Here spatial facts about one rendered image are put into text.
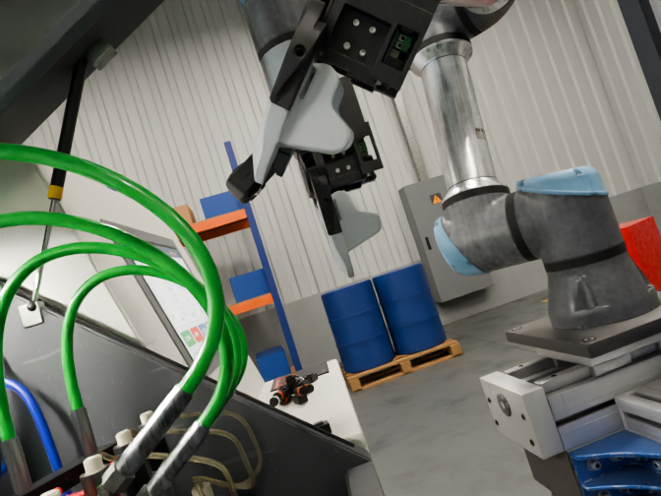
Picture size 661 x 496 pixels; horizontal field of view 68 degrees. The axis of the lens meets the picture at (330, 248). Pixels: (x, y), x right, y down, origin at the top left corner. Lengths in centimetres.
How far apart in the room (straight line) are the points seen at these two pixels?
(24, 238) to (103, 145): 667
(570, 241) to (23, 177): 82
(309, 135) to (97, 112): 739
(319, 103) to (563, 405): 55
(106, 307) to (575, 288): 70
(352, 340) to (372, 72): 490
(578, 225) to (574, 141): 792
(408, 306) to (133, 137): 446
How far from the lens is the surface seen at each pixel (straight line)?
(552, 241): 80
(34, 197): 88
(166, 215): 43
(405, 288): 525
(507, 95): 833
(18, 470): 69
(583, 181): 80
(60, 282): 86
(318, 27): 35
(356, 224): 52
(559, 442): 77
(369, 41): 37
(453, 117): 91
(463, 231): 84
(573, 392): 76
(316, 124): 35
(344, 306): 516
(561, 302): 81
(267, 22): 57
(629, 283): 80
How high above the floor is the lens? 123
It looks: 3 degrees up
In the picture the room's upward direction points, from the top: 18 degrees counter-clockwise
